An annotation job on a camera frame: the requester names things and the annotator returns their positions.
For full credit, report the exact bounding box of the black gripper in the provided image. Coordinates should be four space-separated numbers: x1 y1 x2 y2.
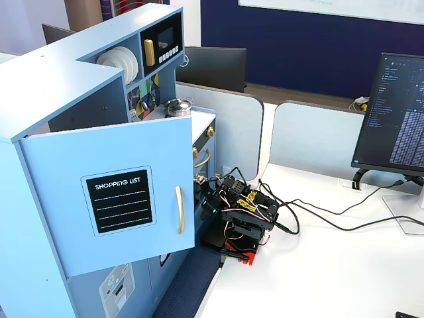
194 180 229 221

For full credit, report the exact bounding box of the blue door with shopping list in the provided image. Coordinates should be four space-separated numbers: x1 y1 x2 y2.
18 115 196 278

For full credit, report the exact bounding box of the red arm base clamp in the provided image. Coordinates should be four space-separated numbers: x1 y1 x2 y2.
224 238 260 266

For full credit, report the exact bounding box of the blue fridge door with dispenser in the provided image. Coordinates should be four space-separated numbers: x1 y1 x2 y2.
65 260 154 318

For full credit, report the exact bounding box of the black toy microwave door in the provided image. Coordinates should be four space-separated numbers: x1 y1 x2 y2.
140 12 183 78

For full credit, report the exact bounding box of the blue toy kitchen cabinet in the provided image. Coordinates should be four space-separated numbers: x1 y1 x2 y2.
0 3 218 318

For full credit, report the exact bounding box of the dark monitor behind cabinet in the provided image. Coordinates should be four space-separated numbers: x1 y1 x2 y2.
41 23 79 46

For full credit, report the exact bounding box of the grey desk divider panel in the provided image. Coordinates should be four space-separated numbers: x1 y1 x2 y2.
269 99 366 174
175 81 265 182

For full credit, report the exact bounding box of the dark blue fabric panel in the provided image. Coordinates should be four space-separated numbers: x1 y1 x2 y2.
151 244 223 318

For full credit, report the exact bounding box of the metal toy pot with lid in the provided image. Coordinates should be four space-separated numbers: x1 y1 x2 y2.
164 96 195 118

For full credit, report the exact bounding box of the colourful backsplash panel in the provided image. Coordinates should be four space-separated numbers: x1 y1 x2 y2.
127 73 160 123

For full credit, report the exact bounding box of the black monitor seen from behind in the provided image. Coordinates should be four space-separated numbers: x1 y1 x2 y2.
175 46 248 94

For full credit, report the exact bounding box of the stack of white plates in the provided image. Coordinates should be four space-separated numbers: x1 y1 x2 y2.
114 46 140 84

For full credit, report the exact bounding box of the white toy plate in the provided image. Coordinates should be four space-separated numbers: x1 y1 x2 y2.
96 50 127 72
107 48 134 80

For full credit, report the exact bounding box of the silver monitor stand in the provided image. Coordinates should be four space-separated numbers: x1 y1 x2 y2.
382 184 424 237

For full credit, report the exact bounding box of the computer monitor showing code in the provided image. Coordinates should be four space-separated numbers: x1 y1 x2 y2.
350 52 424 177

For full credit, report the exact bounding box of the whiteboard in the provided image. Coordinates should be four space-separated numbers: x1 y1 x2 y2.
237 0 424 27

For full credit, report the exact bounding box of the gold cabinet door handle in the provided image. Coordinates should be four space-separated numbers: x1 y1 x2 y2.
174 185 186 236

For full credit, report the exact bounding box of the gold oven door handle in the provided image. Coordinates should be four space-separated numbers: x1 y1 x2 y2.
193 148 212 170

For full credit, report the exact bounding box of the black cable to monitor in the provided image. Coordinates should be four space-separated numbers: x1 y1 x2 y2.
257 178 407 237

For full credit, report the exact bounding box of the black cable across desk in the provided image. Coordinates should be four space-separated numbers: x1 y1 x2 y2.
276 215 424 237

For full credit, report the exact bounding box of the gold microwave handle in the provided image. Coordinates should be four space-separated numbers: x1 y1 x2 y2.
142 38 156 68

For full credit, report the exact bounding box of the yellow and white cable bundle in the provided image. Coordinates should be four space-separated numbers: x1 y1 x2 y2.
347 95 370 114

